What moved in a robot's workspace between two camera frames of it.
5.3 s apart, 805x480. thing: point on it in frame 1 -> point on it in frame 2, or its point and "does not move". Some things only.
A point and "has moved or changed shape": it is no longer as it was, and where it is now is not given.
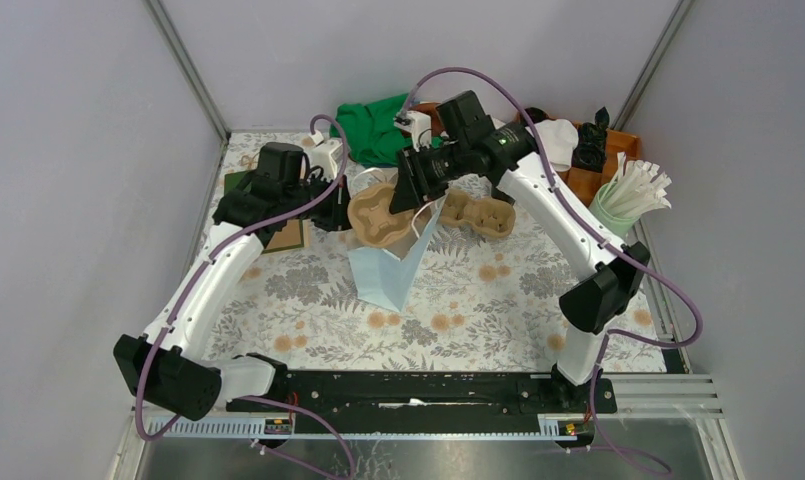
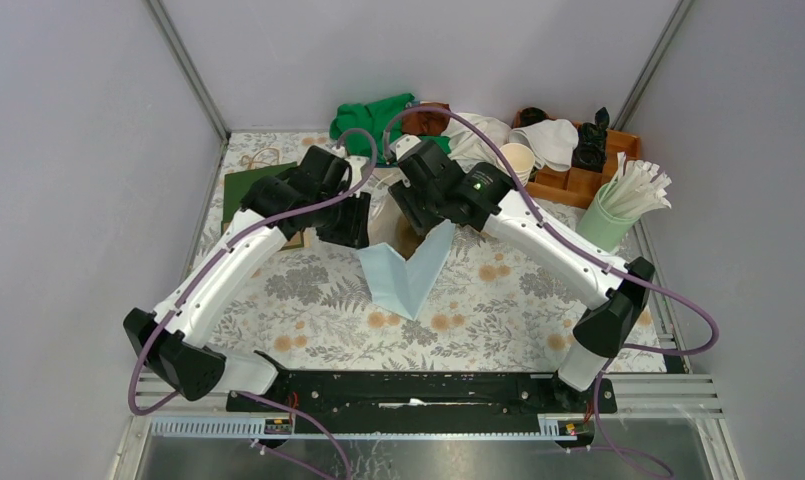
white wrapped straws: [637, 188] does not move
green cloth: [370, 131] does not move
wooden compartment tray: [620, 147] does not move
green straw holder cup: [622, 227] does not move
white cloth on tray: [559, 138] does not move
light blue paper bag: [388, 274] has moved or changed shape
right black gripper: [412, 186] -> [404, 193]
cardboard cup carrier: [371, 220] has moved or changed shape
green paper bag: [290, 236] does not move
